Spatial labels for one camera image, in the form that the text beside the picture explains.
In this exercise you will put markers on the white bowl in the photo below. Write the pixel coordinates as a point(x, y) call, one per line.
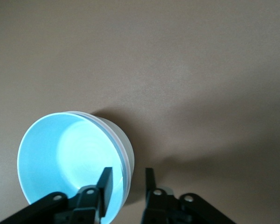
point(124, 137)

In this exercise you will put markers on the light blue bowl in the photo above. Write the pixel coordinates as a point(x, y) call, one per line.
point(49, 151)

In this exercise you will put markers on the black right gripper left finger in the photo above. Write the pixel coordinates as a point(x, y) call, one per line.
point(88, 198)

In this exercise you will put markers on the brown table cover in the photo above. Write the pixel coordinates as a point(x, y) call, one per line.
point(177, 70)

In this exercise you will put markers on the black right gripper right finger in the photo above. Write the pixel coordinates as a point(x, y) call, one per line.
point(158, 205)

